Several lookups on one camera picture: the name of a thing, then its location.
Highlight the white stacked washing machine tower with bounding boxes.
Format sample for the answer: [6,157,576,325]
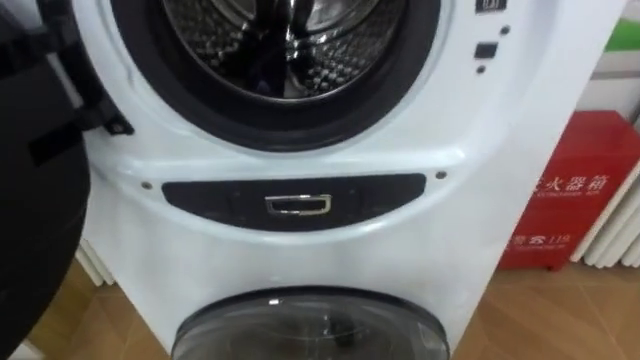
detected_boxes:
[69,0,629,360]

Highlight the red fire extinguisher box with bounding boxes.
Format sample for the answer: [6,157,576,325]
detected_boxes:
[498,110,640,272]

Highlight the open black washing machine door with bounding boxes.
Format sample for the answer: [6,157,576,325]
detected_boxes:
[0,0,135,360]

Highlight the white radiator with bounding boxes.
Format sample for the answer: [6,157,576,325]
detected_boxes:
[570,160,640,270]

